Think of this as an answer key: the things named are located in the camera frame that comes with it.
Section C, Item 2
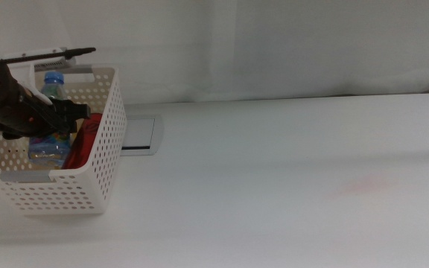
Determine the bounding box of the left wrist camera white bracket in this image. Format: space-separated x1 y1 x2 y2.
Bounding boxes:
1 45 79 107

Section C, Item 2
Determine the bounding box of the silver table cable hatch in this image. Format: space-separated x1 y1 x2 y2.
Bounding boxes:
120 114 165 157

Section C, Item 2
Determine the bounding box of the red cola can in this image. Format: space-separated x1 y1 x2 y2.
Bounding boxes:
61 112 104 170

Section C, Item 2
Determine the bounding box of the clear water bottle blue cap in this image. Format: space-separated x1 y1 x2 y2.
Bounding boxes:
28 71 72 167

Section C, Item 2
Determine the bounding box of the white perforated plastic basket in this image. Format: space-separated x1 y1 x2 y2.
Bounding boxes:
0 64 128 217

